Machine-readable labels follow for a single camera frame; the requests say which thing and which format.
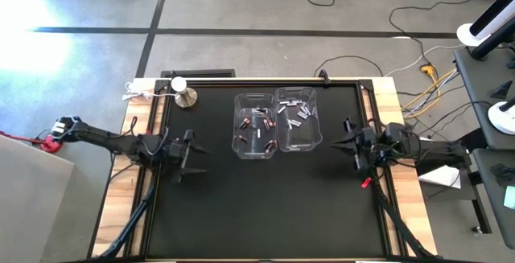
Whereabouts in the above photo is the red cable clamp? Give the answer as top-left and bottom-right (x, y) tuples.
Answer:
(0, 130), (64, 154)

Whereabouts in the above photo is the black aluminium frame strut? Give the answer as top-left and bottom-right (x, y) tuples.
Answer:
(372, 176), (438, 261)
(96, 172), (160, 261)

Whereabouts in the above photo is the yellow extension cable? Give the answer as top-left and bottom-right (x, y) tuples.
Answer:
(401, 64), (459, 120)

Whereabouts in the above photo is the white floor cable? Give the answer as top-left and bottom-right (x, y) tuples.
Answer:
(383, 44), (464, 78)

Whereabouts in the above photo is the white paper sheet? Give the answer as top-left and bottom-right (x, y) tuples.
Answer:
(418, 165), (462, 190)

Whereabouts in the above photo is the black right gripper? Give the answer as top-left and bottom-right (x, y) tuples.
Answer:
(330, 117), (381, 172)

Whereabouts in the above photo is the clear plastic bin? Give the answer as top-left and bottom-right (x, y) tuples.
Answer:
(231, 92), (279, 161)
(274, 86), (323, 153)

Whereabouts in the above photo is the grey table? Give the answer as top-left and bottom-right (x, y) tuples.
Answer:
(0, 134), (76, 263)

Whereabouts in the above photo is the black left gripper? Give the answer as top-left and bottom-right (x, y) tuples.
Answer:
(166, 129), (212, 184)

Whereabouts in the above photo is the white lamp power cable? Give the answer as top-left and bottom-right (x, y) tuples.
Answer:
(122, 80), (162, 102)

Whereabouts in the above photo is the white desk lamp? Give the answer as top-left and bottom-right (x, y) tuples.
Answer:
(487, 97), (515, 136)

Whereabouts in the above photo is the grey desk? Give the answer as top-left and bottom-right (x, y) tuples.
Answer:
(472, 147), (515, 253)
(453, 47), (515, 152)

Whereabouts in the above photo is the black floor vent grate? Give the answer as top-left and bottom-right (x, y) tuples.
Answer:
(160, 68), (237, 80)

